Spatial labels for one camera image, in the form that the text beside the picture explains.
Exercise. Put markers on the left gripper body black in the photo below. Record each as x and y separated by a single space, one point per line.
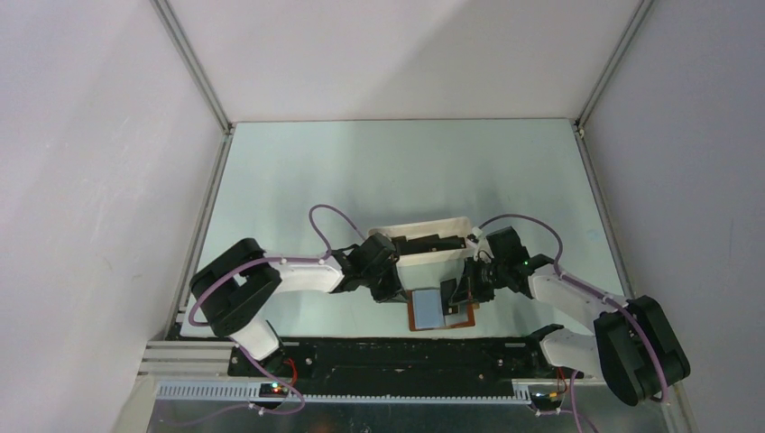
377 279

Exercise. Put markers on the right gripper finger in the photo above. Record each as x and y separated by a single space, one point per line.
464 292
447 289

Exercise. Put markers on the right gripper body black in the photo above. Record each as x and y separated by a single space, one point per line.
487 276

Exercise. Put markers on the black credit card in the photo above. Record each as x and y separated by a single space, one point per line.
453 310
427 244

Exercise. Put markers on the brown leather card holder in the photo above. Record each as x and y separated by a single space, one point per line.
426 312

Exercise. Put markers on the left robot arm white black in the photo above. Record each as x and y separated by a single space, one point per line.
232 290

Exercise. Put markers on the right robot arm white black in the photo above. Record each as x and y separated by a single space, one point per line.
630 344

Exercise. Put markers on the white plastic tray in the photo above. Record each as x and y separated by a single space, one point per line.
460 226

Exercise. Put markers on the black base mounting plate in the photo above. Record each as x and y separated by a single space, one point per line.
402 366

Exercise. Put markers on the right aluminium frame post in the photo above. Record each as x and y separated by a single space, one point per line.
589 138

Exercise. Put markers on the aluminium frame post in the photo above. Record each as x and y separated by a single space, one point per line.
205 129
589 138

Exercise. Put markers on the white slotted cable duct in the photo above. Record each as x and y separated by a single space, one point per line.
252 392

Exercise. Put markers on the left aluminium frame post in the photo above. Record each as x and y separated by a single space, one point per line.
205 129

